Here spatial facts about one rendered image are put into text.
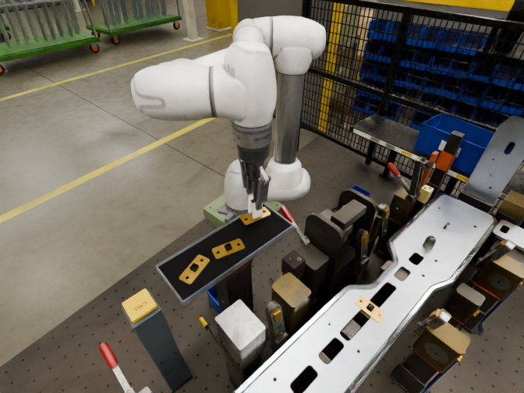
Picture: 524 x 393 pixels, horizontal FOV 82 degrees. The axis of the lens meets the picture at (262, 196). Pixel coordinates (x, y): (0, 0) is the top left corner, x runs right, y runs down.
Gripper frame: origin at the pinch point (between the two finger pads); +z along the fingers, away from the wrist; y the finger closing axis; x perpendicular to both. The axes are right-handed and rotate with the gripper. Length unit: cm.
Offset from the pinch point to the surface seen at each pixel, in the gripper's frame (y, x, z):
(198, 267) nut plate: 6.4, -20.2, 6.7
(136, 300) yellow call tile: 7.3, -36.1, 7.5
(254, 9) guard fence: -253, 141, 1
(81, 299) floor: -97, -80, 123
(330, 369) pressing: 38.6, -1.2, 23.5
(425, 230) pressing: 20, 58, 23
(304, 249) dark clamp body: 10.0, 11.2, 15.5
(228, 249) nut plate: 5.3, -11.1, 6.8
